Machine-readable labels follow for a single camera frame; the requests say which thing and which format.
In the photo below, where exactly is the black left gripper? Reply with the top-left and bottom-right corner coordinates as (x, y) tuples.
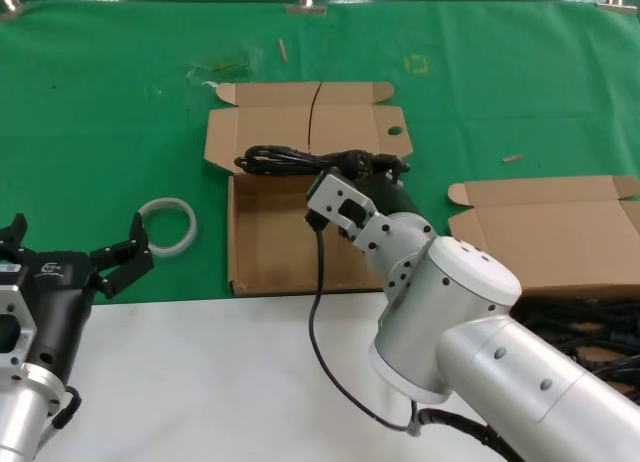
(0, 211), (155, 384)

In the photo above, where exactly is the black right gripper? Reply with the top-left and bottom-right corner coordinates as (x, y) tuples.
(359, 154), (426, 219)

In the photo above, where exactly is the black cable bundle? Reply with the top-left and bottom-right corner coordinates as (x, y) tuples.
(234, 81), (401, 181)

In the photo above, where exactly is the open cardboard box with hole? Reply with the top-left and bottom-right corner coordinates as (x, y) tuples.
(203, 80), (414, 297)

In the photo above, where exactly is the white tape roll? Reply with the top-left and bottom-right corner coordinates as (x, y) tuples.
(137, 196), (198, 259)

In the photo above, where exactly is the green table cloth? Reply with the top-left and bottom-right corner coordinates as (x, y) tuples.
(0, 0), (640, 306)

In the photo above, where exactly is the clear plastic wrapper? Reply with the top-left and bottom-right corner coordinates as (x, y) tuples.
(185, 46), (264, 91)

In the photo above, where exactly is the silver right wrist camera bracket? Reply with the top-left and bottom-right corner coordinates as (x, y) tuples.
(305, 170), (389, 251)

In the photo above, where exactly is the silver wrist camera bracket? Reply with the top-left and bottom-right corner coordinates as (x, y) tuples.
(305, 170), (389, 251)
(0, 283), (40, 379)

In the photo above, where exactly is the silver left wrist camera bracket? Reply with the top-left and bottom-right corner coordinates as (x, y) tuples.
(0, 283), (40, 379)

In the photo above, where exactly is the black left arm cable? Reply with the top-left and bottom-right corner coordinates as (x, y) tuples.
(51, 385), (83, 431)

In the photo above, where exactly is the open cardboard box holding cables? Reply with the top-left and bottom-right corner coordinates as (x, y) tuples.
(447, 174), (640, 383)

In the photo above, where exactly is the pile of black cables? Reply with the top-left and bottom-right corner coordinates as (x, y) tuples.
(514, 294), (640, 399)

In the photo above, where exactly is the black corrugated cable conduit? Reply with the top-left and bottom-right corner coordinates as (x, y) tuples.
(409, 407), (529, 462)

